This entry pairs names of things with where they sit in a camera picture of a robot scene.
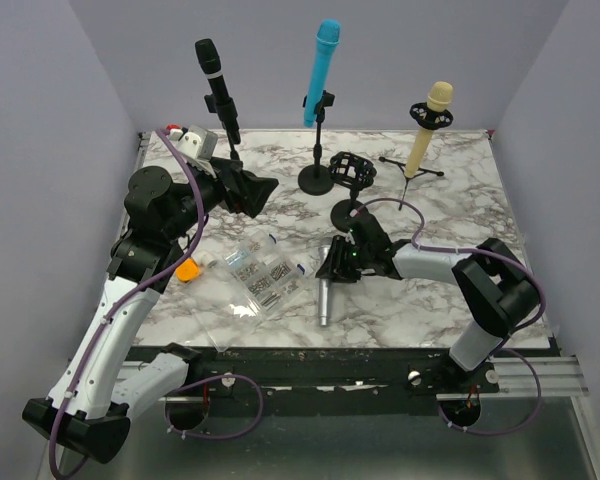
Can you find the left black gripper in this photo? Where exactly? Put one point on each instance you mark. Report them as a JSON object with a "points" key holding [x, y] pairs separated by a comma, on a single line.
{"points": [[252, 190]]}

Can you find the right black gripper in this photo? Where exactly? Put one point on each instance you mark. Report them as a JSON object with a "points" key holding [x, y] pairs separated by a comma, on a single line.
{"points": [[334, 267]]}

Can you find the silver microphone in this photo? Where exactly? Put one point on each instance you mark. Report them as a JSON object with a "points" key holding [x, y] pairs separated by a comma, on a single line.
{"points": [[324, 289]]}

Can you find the black round-base stand with clip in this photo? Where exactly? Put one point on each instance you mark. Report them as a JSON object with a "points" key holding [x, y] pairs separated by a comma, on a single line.
{"points": [[315, 179]]}

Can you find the black shock-mount mic stand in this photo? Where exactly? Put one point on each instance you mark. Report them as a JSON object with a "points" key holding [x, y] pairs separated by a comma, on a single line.
{"points": [[353, 173]]}

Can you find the black tripod shock-mount stand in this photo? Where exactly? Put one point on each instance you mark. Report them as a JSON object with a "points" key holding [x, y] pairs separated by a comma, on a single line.
{"points": [[431, 116]]}

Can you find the blue microphone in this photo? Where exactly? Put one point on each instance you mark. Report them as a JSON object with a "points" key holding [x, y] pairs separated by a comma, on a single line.
{"points": [[327, 40]]}

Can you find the cream microphone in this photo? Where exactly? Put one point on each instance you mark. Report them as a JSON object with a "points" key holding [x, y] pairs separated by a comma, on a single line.
{"points": [[441, 90]]}

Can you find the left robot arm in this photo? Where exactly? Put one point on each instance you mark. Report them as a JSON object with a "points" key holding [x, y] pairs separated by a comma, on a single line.
{"points": [[86, 411]]}

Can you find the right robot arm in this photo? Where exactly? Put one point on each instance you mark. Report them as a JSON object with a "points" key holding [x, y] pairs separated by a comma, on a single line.
{"points": [[499, 291]]}

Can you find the black microphone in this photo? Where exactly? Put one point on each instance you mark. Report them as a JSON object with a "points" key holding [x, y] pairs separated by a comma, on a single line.
{"points": [[219, 101]]}

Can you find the black round-base mic stand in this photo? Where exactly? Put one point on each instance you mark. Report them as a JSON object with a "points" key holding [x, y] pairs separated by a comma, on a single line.
{"points": [[232, 145]]}

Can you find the clear plastic screw box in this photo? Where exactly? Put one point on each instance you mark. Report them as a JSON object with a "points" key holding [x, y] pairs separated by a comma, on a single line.
{"points": [[252, 282]]}

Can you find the orange plastic piece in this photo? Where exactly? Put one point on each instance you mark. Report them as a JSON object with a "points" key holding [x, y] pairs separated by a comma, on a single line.
{"points": [[188, 271]]}

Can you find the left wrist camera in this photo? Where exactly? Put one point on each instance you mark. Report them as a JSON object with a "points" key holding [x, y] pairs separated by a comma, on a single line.
{"points": [[196, 145]]}

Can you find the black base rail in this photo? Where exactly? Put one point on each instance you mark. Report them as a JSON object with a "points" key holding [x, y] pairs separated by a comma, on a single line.
{"points": [[313, 382]]}

